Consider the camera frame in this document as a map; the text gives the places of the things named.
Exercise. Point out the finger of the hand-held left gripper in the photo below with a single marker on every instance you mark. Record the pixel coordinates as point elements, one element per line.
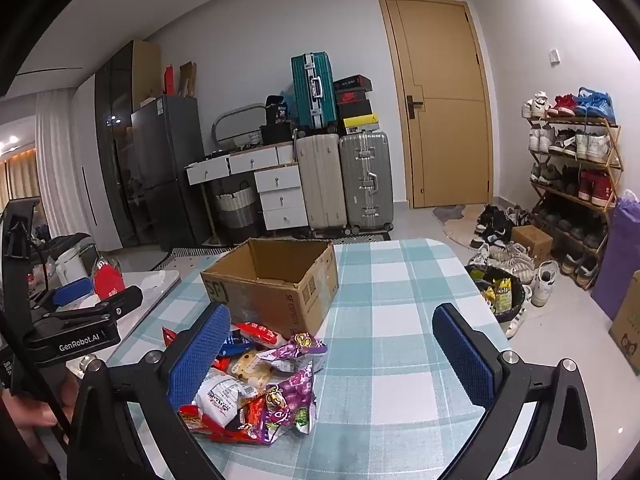
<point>74,292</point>
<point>115,305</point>

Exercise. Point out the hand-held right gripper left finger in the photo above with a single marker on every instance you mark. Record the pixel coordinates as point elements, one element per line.
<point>200,355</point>

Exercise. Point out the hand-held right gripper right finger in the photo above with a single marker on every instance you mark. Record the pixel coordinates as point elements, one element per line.
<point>465,355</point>

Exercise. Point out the red barcode snack packet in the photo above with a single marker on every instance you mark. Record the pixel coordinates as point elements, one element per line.
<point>170,336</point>

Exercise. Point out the blue cookie packet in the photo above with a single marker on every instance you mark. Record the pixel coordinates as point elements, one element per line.
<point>235,344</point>

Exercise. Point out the white and black chip packet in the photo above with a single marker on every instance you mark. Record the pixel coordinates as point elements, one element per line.
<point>220,392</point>

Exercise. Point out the clear bread packet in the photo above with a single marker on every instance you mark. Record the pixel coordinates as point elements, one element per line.
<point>250,367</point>

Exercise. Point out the red striped snack packet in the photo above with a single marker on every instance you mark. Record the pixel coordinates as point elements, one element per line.
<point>197,417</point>

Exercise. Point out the white and red snack packet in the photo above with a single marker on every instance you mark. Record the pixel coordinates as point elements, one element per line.
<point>260,334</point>

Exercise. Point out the red and yellow snack packet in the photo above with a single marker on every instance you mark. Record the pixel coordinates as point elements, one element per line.
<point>247,425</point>

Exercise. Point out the purple cartoon candy packet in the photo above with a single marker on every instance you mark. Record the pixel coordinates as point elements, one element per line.
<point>300,347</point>

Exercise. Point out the brown cardboard box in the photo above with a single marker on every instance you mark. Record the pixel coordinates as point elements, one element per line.
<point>280,285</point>

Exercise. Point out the person's left hand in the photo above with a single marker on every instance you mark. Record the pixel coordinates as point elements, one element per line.
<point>30,412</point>

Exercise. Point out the white kettle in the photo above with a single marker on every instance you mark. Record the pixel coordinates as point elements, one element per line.
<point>70,266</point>

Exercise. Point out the white tissue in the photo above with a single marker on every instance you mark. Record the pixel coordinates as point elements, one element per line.
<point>156,281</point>

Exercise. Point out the dark bag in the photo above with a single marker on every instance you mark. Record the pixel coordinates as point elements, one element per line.
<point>65,242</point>

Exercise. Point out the black trash bin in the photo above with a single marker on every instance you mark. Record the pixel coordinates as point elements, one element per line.
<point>500,295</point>

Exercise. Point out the white high-top sneaker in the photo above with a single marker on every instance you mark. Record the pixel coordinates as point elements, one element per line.
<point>544,282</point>

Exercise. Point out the pile of shoes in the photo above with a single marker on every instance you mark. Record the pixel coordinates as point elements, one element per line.
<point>500,240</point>

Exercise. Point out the white curtain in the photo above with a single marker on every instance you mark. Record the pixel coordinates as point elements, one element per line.
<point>62,170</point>

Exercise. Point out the round door mat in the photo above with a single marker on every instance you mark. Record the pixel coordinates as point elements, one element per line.
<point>457,230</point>

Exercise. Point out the small cardboard box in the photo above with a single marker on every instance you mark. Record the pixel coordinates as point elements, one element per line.
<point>531,245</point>

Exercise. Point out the dark grey refrigerator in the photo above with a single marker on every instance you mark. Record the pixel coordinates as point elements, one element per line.
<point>170,170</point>

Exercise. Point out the dark glass cabinet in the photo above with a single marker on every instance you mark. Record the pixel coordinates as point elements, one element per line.
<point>117,150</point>

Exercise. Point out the woven laundry basket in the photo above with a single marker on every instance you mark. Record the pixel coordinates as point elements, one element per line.
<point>236,207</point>

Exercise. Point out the cat print cardboard box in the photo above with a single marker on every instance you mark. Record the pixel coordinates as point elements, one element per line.
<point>627,330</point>

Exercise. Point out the purple bag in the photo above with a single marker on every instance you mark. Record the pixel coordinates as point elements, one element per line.
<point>617,260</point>

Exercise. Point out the white drawer desk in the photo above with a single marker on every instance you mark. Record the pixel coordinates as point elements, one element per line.
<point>280,185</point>

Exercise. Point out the silver suitcase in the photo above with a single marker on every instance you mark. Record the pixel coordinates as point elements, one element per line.
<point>366,180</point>

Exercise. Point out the beige suitcase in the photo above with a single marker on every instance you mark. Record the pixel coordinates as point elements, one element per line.
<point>320,180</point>

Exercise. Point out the oval mirror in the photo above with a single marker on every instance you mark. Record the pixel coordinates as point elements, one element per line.
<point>235,125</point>

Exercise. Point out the tall red box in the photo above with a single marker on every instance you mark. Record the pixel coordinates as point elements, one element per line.
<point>170,80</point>

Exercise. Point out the flat cardboard piece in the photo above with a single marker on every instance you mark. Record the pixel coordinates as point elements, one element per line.
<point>188,80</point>

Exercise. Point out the wooden shoe rack with shoes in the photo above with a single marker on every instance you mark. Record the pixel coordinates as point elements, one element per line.
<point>575,145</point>

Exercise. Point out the bamboo shoe rack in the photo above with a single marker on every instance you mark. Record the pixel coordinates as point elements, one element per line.
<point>607,165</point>

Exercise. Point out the black bag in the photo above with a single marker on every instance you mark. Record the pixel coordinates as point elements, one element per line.
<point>277,120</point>

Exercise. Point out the yellow and black shoe box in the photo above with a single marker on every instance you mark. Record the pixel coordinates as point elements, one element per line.
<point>360,125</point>

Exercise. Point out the wooden door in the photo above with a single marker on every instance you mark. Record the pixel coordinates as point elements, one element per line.
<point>440,100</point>

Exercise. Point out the plain black shoe box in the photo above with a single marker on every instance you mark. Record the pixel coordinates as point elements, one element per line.
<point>355,110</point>

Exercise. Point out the red and black shoe box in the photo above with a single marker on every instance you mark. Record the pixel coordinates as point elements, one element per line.
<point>354,97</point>

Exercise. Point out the teal suitcase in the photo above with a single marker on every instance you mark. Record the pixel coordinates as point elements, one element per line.
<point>312,90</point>

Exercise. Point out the black shoe box red label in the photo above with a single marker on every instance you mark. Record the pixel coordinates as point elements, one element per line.
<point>352,83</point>

